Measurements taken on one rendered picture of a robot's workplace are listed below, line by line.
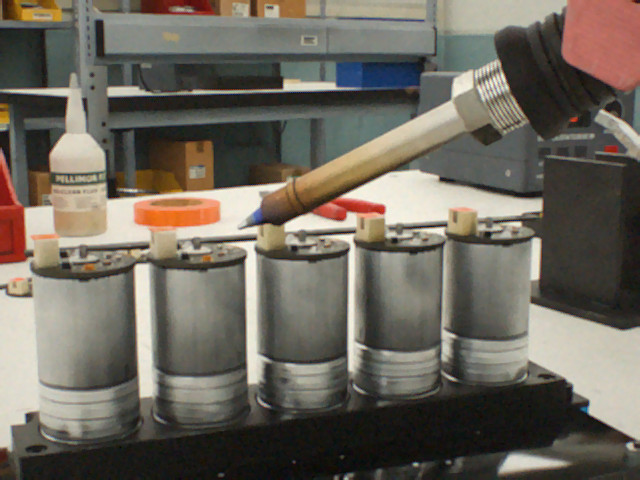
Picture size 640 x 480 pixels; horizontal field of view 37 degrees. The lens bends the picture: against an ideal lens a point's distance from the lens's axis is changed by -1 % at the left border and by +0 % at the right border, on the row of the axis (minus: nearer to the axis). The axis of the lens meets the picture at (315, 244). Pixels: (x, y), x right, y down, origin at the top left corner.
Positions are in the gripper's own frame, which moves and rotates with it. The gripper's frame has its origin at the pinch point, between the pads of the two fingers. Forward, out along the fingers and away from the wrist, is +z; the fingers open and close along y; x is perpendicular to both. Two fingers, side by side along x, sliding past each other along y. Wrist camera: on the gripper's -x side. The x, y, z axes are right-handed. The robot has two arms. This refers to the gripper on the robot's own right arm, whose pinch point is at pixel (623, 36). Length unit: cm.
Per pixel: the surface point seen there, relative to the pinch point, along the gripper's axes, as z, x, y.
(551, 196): 8.5, -1.3, -24.0
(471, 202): 18, -8, -52
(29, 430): 14.2, -7.4, 2.4
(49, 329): 11.4, -7.8, 2.6
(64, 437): 13.6, -6.4, 2.7
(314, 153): 111, -117, -351
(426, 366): 9.9, -0.5, -3.8
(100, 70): 79, -139, -209
